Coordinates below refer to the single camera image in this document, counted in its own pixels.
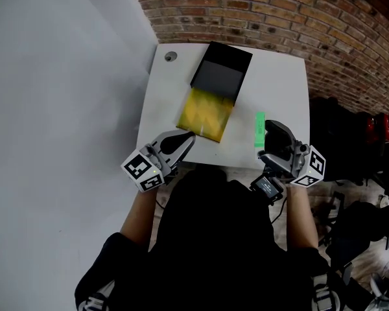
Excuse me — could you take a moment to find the person's sneaker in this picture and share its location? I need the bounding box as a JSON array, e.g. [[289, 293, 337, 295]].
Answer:
[[311, 272, 341, 311], [77, 292, 110, 311]]

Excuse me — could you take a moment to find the person's left sneaker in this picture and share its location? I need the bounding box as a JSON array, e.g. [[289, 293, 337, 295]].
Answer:
[[77, 292, 110, 311]]

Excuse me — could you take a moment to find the black office chair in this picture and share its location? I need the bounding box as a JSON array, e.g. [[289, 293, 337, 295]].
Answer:
[[311, 179, 389, 271]]

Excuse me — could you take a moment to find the person's right forearm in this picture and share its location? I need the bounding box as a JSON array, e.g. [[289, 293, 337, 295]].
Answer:
[[285, 185, 319, 251]]

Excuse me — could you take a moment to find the person's right sneaker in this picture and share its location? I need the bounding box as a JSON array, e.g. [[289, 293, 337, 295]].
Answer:
[[311, 272, 341, 311]]

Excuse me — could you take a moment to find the large black bag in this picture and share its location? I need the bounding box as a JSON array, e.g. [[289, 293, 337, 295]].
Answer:
[[309, 96, 377, 183]]

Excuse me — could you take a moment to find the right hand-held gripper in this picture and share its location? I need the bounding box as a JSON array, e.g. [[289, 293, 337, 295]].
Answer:
[[257, 119, 327, 188]]

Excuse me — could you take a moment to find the person's black clothed body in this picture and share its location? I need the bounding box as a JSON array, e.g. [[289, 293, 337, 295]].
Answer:
[[74, 165, 373, 311]]

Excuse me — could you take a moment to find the person's left forearm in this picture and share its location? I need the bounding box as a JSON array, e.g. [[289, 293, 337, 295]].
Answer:
[[119, 188, 158, 252]]

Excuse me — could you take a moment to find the black display unit cable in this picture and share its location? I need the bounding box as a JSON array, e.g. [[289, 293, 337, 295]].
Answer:
[[270, 198, 288, 224]]

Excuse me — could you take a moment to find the red item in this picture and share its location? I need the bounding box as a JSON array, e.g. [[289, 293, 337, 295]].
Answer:
[[365, 112, 389, 152]]

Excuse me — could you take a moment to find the green card packet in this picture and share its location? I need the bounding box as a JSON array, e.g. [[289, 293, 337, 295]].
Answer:
[[253, 111, 267, 149]]

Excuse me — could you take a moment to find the small black display unit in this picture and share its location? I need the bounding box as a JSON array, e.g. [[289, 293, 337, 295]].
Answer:
[[250, 172, 285, 206]]

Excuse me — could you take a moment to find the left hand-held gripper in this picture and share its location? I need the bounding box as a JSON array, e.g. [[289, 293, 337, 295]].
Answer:
[[121, 130, 196, 193]]

